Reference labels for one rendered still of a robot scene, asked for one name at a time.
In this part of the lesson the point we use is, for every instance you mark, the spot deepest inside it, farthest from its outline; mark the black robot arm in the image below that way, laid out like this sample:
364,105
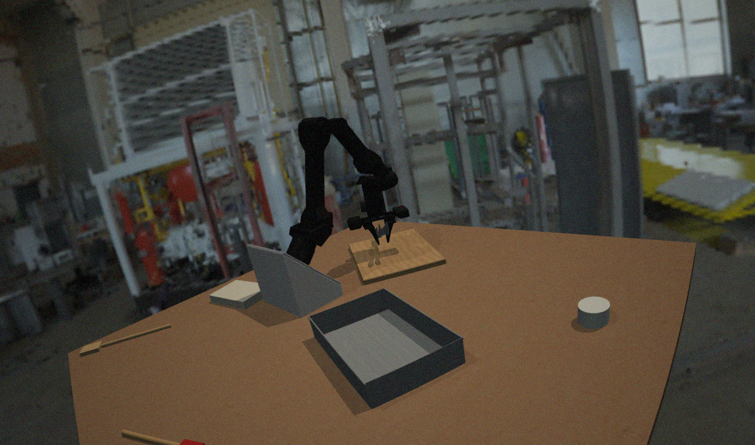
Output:
316,222

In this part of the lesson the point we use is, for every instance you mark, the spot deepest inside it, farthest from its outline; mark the dark grey short cylinder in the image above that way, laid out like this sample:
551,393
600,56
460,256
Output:
593,312

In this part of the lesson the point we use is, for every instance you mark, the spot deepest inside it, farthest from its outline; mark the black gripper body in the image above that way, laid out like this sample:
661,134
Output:
375,209

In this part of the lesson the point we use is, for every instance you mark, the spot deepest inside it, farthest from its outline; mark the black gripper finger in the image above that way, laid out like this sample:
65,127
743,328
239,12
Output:
372,230
390,225

